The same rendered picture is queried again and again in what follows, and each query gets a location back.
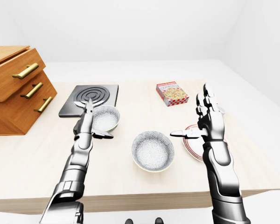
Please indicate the patterned bowl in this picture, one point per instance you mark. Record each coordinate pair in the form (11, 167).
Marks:
(106, 119)
(152, 151)

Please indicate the wooden drawer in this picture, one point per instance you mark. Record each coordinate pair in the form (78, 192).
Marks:
(7, 81)
(21, 102)
(31, 119)

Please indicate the wooden cabinet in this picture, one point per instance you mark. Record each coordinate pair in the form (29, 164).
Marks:
(7, 121)

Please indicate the printed cookie box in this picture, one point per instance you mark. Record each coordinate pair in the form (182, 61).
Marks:
(173, 94)

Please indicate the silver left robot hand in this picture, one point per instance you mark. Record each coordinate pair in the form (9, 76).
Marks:
(86, 123)

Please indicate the white plate with red rings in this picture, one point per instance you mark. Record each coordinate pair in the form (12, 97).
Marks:
(192, 145)

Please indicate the flat dark stove plate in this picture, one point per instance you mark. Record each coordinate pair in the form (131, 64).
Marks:
(72, 106)

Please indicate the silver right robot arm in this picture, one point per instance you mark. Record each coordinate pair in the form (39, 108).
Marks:
(224, 177)

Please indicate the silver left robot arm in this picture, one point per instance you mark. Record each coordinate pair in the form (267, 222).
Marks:
(72, 172)

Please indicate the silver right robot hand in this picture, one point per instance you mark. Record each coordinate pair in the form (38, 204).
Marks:
(211, 123)

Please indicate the small dark shape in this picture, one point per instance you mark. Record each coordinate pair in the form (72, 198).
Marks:
(128, 221)
(158, 221)

